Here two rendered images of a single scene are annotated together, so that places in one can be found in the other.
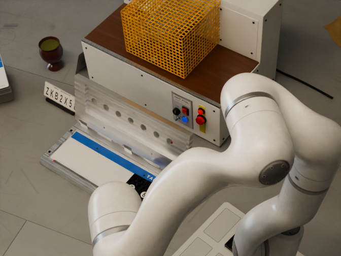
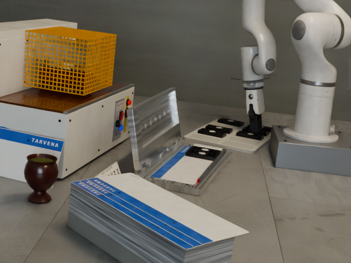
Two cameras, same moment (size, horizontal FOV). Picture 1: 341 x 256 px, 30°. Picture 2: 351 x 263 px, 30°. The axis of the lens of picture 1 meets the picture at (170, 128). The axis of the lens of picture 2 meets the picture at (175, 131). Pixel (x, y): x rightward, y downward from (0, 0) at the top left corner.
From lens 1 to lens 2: 3.01 m
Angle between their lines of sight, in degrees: 95
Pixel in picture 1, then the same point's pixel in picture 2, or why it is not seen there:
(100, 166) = (187, 166)
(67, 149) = (177, 178)
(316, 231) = (185, 122)
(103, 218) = (329, 15)
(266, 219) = (266, 29)
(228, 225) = (203, 136)
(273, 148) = not seen: outside the picture
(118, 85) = (84, 148)
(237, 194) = not seen: hidden behind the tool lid
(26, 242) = (290, 194)
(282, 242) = not seen: hidden behind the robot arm
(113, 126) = (152, 140)
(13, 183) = (235, 205)
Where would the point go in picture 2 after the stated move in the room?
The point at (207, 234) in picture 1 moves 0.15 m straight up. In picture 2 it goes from (217, 141) to (222, 101)
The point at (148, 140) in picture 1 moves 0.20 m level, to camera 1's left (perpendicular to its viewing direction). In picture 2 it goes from (163, 127) to (189, 144)
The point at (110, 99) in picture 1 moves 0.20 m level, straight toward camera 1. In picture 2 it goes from (145, 110) to (200, 109)
